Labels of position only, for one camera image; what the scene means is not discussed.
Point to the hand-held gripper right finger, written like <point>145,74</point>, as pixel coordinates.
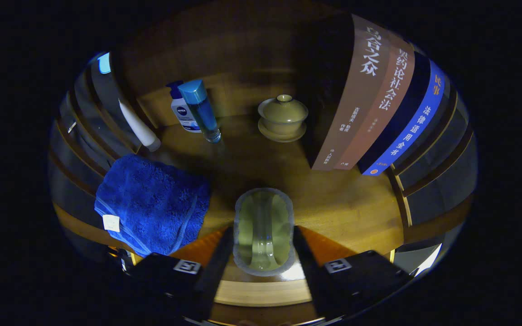
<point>311,276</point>

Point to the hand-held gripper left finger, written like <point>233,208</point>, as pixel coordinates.
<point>213,276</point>

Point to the wooden countertop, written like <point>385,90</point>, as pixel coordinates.
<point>333,203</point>

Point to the wooden cabinet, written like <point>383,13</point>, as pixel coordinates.
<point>243,54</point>

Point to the blue folded towel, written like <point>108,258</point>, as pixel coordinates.
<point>152,203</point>

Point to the beige lidded tea cup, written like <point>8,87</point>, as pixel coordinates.
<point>282,117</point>

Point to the teal clear bottle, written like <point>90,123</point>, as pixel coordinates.
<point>202,113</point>

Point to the white tube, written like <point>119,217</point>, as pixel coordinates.
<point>141,129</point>

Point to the white lotion bottle blue cap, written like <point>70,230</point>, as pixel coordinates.
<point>180,113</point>

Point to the dark brown book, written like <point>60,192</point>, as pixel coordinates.
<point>356,104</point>

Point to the blue book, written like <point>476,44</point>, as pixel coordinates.
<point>415,122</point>

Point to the reddish brown book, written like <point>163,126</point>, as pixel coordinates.
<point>390,95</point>

